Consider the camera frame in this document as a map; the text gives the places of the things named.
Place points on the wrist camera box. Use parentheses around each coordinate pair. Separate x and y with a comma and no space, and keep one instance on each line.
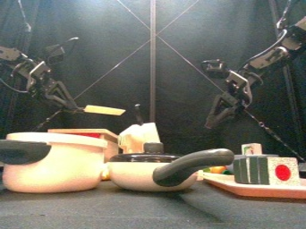
(54,53)
(216,68)

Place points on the yellow toy food piece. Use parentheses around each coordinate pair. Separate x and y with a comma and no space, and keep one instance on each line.
(106,174)

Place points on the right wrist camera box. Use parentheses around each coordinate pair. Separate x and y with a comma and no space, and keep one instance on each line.
(216,68)

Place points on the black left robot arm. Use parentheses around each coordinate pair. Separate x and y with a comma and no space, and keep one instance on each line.
(13,58)

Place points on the white toy knife block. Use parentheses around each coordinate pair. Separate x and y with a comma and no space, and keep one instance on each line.
(140,135)

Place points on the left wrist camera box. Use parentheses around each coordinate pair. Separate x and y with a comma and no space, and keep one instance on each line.
(54,53)

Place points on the small white printed block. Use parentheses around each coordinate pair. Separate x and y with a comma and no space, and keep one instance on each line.
(252,149)

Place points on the orange toy vegetable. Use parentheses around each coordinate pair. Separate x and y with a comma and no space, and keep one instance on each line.
(219,169)

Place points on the yellow toy slice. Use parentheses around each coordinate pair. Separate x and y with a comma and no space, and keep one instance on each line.
(105,110)

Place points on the green toy vegetable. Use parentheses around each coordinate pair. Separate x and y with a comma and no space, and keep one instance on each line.
(207,170)

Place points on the toy sushi roll, red centre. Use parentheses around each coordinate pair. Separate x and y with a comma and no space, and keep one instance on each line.
(271,170)

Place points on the black saucepan lid with knob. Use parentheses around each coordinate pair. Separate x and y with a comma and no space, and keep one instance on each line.
(148,156)

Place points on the vertical metal frame pole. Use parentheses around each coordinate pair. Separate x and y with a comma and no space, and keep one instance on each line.
(153,59)

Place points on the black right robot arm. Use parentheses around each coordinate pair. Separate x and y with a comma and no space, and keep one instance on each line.
(275,53)

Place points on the wooden cutting board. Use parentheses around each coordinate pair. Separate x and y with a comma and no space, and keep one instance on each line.
(255,188)

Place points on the wooden box with red inside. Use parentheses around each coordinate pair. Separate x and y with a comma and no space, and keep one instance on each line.
(96,134)

